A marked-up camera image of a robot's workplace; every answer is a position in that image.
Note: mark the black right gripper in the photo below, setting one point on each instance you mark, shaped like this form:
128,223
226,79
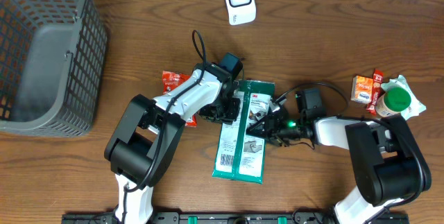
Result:
272,130

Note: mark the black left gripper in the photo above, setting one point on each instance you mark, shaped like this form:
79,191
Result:
217,114

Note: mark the green 3M cloth package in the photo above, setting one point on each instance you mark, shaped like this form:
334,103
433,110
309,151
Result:
240,156

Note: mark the red snack bag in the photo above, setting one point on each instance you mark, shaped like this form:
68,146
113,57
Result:
171,80

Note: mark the small orange white box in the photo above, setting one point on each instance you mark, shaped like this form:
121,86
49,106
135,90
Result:
361,89

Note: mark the orange stick sachet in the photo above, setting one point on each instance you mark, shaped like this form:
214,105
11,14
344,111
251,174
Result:
377,82

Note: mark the green lid jar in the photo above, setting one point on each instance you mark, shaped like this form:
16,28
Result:
393,102

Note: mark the white teal wipes packet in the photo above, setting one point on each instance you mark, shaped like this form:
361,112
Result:
416,107

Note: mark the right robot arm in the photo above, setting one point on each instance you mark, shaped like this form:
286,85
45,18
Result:
388,166

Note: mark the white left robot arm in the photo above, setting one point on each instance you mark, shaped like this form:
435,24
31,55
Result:
143,144

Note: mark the white barcode scanner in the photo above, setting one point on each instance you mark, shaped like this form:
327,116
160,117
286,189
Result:
241,11

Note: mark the grey plastic mesh basket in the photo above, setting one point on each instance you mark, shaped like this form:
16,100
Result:
52,61

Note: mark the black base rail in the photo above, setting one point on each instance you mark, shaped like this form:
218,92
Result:
176,218

